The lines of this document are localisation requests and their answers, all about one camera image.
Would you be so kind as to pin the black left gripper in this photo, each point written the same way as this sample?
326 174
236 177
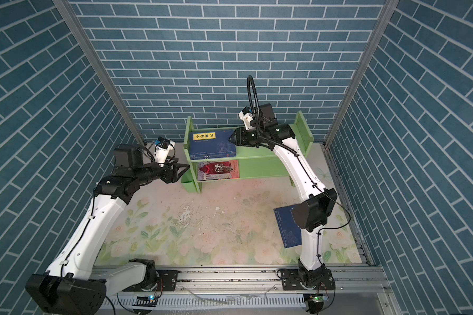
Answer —
173 176

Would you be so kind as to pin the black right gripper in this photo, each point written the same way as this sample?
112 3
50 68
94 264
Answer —
243 137

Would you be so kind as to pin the blue book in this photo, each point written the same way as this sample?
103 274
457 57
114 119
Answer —
211 144
290 232

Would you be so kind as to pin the red pink illustrated book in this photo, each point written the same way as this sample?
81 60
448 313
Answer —
218 170

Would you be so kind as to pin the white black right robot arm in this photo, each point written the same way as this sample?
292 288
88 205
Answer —
316 200

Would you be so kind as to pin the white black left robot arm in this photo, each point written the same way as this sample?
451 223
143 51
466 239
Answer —
67 286

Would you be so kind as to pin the small green box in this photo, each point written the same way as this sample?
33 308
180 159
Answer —
188 182

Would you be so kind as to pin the green two-tier shelf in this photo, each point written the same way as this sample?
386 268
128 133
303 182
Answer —
254 163

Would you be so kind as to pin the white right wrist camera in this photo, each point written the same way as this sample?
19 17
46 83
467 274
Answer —
247 117

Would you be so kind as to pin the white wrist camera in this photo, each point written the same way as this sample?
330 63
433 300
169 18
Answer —
164 151
247 117

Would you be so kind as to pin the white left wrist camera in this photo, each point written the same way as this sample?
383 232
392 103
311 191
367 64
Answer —
164 151

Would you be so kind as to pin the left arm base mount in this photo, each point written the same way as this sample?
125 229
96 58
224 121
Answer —
164 280

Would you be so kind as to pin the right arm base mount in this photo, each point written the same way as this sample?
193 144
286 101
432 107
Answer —
299 278

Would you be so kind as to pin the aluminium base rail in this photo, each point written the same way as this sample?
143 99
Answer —
252 286

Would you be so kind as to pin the aluminium corner frame post right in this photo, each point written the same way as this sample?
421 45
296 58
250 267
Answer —
374 39

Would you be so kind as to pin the aluminium corner frame post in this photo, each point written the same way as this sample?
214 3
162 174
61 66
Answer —
374 39
69 17

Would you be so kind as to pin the aluminium corner frame post left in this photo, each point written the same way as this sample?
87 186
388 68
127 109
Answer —
69 17

